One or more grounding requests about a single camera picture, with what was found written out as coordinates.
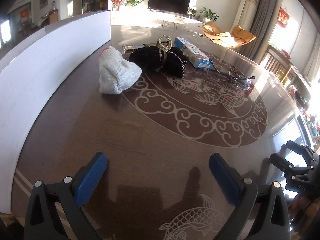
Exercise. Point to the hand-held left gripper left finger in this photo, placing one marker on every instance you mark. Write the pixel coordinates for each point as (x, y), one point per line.
(91, 177)

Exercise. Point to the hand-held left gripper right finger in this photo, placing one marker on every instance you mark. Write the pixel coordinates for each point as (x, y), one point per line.
(225, 180)

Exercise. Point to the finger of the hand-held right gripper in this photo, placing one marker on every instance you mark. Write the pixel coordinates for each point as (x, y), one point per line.
(287, 166)
(300, 148)

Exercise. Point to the white knit glove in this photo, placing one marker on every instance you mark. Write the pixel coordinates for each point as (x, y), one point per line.
(116, 72)

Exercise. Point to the white cardboard box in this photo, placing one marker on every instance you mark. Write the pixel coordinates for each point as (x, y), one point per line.
(50, 67)

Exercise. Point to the black knit cloth white trim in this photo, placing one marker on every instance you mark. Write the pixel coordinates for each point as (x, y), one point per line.
(150, 60)

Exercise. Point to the patterned brown desktop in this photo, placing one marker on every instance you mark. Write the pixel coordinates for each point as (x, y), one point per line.
(150, 142)

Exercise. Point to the person's right hand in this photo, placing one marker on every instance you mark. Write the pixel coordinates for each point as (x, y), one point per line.
(303, 206)

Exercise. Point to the clear safety glasses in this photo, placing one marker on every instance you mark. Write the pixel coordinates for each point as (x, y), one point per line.
(241, 81)

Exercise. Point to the wooden slatted chair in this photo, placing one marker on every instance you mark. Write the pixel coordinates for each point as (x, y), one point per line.
(275, 62)

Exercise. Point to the orange armchair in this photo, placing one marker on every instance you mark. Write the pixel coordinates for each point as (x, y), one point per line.
(211, 30)
(243, 35)

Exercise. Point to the blue white toothpaste box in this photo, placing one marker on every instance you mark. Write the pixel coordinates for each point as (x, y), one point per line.
(193, 53)

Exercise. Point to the grey curtain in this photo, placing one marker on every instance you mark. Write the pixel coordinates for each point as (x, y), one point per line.
(266, 22)

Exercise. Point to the white standing air conditioner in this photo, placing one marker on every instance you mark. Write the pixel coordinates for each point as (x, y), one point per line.
(245, 10)

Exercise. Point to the pearl hair clip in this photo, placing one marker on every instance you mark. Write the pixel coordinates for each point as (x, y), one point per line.
(165, 42)

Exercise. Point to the large green potted plant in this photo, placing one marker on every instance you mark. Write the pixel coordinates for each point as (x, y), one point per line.
(209, 14)

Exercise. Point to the small wooden cabinet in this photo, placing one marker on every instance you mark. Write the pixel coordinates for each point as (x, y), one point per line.
(54, 15)

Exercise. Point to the white television console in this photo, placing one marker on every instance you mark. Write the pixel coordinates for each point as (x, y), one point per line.
(175, 18)

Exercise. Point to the small green potted plant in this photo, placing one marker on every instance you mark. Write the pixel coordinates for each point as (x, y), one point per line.
(192, 11)

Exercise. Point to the red door sign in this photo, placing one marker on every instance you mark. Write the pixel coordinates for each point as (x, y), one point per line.
(24, 16)

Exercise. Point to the glass jar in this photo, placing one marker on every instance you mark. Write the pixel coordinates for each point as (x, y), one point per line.
(53, 6)

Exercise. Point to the red flower plant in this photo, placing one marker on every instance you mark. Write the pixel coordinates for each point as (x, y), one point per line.
(117, 2)

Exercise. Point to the black television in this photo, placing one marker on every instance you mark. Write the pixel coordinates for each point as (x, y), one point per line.
(168, 2)

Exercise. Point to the red wall hanging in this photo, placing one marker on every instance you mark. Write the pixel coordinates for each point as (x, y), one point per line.
(283, 17)

